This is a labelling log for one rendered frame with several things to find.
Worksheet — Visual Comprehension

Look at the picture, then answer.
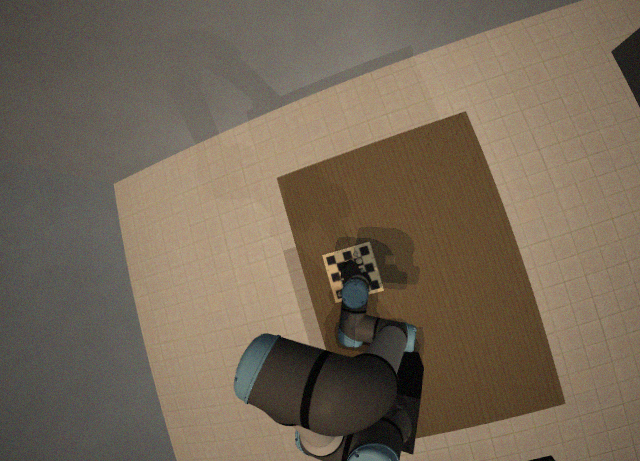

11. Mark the tan and black chessboard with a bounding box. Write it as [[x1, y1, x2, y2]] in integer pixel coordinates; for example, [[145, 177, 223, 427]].
[[322, 241, 384, 303]]

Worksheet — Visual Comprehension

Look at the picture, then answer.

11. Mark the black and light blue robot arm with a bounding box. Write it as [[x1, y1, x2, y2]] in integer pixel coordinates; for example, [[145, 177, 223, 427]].
[[234, 277, 417, 461]]

